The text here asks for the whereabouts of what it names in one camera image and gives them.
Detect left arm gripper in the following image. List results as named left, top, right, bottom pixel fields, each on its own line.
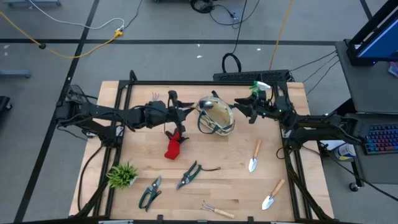
left=143, top=90, right=197, bottom=134

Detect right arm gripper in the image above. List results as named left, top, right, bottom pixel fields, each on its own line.
left=233, top=93, right=284, bottom=124

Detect green plastic spray bottle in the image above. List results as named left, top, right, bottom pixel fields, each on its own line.
left=248, top=80, right=272, bottom=98

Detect silver metal garden scoop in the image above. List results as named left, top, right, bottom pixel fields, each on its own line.
left=198, top=98, right=216, bottom=110

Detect cream canvas green-trimmed garden bag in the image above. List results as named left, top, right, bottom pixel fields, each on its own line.
left=196, top=90, right=236, bottom=137

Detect red and black garden glove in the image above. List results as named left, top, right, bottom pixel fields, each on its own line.
left=164, top=128, right=190, bottom=161

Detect narrow wooden-handled metal trowel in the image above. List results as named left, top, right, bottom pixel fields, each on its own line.
left=248, top=139, right=262, bottom=174

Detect green-handled snips with strap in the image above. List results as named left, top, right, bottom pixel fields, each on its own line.
left=176, top=160, right=221, bottom=190

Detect small potted green plant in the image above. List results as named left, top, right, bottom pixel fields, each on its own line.
left=106, top=161, right=139, bottom=190

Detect green-handled pruning shears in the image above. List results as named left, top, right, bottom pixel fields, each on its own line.
left=138, top=175, right=162, bottom=213

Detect wide wooden-handled metal trowel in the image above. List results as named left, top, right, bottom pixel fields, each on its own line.
left=261, top=179, right=285, bottom=211

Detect wooden-handled metal hand rake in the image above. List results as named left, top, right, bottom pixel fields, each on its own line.
left=200, top=200, right=235, bottom=220

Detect black perforated box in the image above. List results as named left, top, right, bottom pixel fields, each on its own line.
left=213, top=69, right=291, bottom=83

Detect white paper sheet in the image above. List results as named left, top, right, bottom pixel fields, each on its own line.
left=320, top=139, right=346, bottom=151

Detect white and blue can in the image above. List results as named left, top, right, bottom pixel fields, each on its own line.
left=334, top=142, right=357, bottom=162

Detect backlit rainbow keyboard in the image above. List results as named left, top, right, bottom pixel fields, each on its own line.
left=364, top=123, right=398, bottom=156

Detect grey keyboard desk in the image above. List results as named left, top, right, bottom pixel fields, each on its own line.
left=343, top=112, right=398, bottom=192

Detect large monitor on black stand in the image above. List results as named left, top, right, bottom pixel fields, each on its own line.
left=346, top=0, right=398, bottom=67

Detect black floor equipment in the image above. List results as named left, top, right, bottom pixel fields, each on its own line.
left=0, top=95, right=13, bottom=113

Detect black aluminium table frame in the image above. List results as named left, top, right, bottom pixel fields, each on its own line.
left=68, top=69, right=336, bottom=224

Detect black looped floor cable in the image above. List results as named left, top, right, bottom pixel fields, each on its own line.
left=221, top=0, right=249, bottom=74

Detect thin black cable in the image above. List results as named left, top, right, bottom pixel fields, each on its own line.
left=303, top=55, right=338, bottom=83
left=289, top=50, right=338, bottom=73
left=306, top=59, right=340, bottom=96

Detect long yellow hanging cable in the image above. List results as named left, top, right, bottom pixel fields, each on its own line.
left=268, top=0, right=294, bottom=71

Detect yellow extension cord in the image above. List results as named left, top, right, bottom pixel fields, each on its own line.
left=0, top=10, right=124, bottom=60

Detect black cable bundle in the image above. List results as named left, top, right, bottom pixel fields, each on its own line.
left=190, top=0, right=240, bottom=27

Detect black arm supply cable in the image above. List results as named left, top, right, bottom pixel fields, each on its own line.
left=77, top=144, right=105, bottom=212

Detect white floor cable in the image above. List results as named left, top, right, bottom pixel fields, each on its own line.
left=27, top=0, right=126, bottom=31

